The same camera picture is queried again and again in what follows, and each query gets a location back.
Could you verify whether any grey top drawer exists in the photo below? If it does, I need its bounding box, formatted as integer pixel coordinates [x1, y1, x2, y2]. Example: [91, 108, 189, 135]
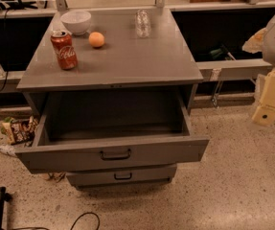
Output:
[16, 89, 209, 173]

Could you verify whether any grey drawer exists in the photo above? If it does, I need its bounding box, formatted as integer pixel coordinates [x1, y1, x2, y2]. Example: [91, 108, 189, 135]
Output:
[16, 89, 209, 173]
[66, 164, 177, 188]

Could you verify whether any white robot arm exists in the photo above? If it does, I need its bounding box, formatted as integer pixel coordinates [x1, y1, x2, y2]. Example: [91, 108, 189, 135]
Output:
[242, 15, 275, 126]

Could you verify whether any grey bottom drawer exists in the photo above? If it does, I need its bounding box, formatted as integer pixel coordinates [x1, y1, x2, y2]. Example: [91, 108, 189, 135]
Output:
[66, 164, 177, 188]

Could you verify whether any grey metal drawer cabinet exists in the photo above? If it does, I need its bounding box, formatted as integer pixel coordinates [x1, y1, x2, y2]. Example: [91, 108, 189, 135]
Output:
[17, 9, 209, 188]

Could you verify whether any green black tool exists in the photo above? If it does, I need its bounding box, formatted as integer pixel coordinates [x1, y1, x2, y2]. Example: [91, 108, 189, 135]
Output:
[209, 44, 235, 60]

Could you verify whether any orange fruit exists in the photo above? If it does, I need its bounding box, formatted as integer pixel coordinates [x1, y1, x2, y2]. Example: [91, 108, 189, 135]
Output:
[88, 32, 104, 48]

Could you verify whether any white bowl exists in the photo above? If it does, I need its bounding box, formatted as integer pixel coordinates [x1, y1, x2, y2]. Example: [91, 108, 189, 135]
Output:
[60, 11, 92, 35]

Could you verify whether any red Coca-Cola can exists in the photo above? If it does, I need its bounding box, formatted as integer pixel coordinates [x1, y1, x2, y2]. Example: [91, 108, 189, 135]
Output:
[50, 30, 78, 70]

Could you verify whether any brown snack bag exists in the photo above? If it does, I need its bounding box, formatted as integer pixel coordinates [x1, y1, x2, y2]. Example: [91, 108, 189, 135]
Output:
[1, 116, 38, 145]

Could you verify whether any clear bottle on floor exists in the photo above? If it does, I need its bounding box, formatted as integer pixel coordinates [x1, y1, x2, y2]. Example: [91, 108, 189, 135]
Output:
[0, 145, 16, 157]

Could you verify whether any black stand pole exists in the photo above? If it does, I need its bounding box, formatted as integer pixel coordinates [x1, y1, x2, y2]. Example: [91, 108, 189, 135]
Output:
[0, 187, 12, 230]

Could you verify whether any grey metal rail frame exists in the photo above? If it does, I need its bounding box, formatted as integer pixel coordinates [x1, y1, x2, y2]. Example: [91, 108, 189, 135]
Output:
[8, 0, 272, 93]

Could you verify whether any black floor cable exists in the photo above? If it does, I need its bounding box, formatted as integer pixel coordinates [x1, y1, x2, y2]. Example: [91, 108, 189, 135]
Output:
[0, 211, 101, 230]

